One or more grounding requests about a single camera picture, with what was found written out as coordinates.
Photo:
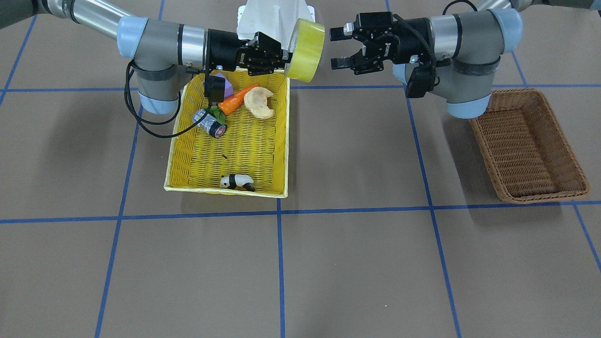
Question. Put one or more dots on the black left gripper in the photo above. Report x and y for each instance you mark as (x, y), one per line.
(406, 38)

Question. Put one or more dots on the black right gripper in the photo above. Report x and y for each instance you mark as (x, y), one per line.
(222, 49)

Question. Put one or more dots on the yellow tape roll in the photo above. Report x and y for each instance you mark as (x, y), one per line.
(306, 46)

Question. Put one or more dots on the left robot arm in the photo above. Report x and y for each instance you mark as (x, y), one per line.
(453, 56)

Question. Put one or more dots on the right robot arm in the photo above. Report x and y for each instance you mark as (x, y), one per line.
(165, 55)

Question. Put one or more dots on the yellow plastic basket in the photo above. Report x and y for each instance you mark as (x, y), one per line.
(250, 146)

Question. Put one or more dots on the brown wicker basket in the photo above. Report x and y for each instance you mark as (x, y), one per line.
(525, 151)

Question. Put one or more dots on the toy croissant bread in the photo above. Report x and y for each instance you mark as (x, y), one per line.
(256, 101)

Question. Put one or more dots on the purple foam cube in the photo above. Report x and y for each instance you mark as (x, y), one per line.
(227, 87)

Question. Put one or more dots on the orange toy carrot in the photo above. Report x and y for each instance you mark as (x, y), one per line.
(229, 105)

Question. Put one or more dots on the small printed can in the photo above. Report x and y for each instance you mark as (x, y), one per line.
(206, 121)

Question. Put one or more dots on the panda figurine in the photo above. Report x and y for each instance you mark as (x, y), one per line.
(233, 181)

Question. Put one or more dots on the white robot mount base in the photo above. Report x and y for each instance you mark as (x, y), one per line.
(276, 18)

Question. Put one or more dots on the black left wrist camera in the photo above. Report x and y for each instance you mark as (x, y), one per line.
(422, 80)

